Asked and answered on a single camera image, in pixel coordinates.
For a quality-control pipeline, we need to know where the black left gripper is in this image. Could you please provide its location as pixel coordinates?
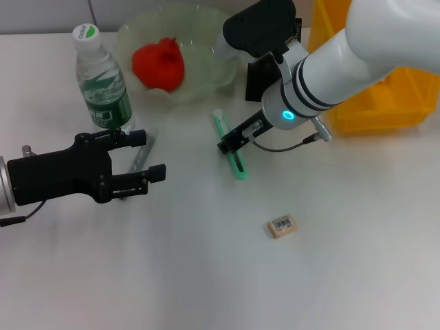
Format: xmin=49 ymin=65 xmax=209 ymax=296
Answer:
xmin=6 ymin=127 xmax=166 ymax=207

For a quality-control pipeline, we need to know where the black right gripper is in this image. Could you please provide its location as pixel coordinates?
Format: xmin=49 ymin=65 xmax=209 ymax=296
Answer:
xmin=217 ymin=110 xmax=276 ymax=155

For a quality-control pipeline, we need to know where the grey marker pen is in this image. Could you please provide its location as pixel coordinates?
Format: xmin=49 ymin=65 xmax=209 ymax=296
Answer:
xmin=118 ymin=132 xmax=158 ymax=201

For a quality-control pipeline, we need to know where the green utility knife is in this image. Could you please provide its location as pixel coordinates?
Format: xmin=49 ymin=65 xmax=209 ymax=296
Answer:
xmin=212 ymin=109 xmax=249 ymax=182

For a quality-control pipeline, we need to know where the clear green-label water bottle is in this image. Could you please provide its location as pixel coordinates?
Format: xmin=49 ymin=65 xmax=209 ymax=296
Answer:
xmin=71 ymin=23 xmax=135 ymax=135

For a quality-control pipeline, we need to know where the red-orange fruit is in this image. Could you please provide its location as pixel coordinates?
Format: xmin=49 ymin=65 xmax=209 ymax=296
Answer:
xmin=132 ymin=36 xmax=186 ymax=93

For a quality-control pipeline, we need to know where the beige eraser with barcode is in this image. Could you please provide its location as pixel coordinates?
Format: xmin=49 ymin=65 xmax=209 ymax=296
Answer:
xmin=267 ymin=212 xmax=298 ymax=240

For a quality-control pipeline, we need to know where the black mesh pen holder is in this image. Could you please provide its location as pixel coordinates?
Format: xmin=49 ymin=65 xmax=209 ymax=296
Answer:
xmin=245 ymin=16 xmax=303 ymax=102

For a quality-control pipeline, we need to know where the translucent green fruit bowl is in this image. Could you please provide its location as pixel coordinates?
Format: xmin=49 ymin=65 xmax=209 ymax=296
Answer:
xmin=114 ymin=3 xmax=241 ymax=104

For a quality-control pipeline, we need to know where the yellow plastic bin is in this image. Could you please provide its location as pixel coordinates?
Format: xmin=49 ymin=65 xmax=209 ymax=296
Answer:
xmin=307 ymin=0 xmax=440 ymax=135

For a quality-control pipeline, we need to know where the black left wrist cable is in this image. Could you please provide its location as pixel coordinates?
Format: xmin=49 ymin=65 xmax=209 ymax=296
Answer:
xmin=0 ymin=201 xmax=46 ymax=228

